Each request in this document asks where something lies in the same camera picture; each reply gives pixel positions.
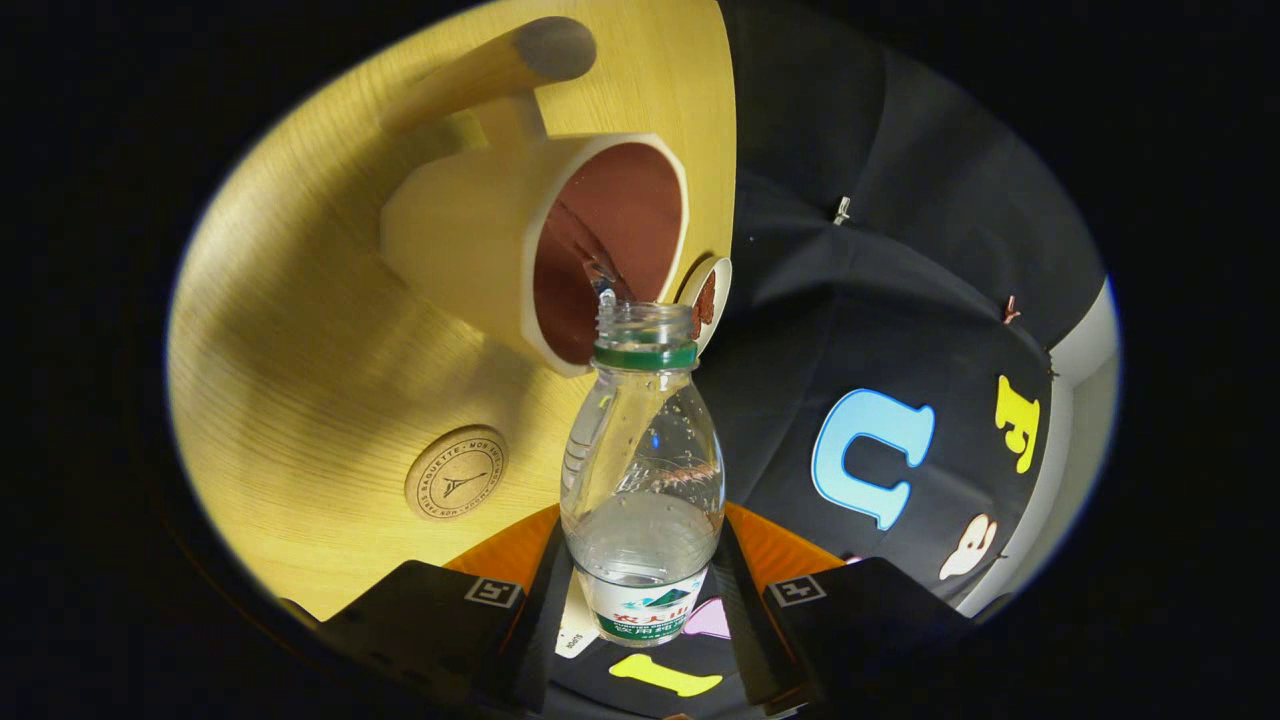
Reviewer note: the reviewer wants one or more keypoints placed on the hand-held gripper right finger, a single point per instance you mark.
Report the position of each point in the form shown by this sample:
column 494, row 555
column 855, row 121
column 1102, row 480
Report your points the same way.
column 740, row 620

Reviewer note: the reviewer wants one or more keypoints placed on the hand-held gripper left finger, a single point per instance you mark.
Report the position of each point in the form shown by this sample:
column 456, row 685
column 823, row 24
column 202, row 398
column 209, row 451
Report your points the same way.
column 545, row 620

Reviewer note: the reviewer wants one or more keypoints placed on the round wooden coaster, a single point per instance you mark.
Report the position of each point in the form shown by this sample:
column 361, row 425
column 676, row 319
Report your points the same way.
column 456, row 473

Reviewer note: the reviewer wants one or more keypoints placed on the clear plastic juice bottle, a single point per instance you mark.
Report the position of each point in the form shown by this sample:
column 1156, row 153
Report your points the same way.
column 640, row 470

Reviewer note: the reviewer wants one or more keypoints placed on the brown sausage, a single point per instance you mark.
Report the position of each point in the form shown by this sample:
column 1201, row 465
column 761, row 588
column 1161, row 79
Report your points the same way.
column 706, row 300

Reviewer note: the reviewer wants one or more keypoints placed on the round white plate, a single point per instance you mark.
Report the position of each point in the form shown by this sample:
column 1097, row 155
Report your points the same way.
column 722, row 290

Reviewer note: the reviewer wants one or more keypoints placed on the wooden table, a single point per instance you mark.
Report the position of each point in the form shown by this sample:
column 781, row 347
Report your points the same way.
column 300, row 350

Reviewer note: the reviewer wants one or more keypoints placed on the black backdrop cloth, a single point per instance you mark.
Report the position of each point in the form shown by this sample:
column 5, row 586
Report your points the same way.
column 900, row 250

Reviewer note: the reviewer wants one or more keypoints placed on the small pink clip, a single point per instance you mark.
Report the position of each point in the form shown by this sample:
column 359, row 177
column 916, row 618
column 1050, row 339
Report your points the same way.
column 1011, row 310

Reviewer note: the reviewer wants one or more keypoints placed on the small white clip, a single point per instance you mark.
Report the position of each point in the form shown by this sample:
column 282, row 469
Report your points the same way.
column 842, row 210

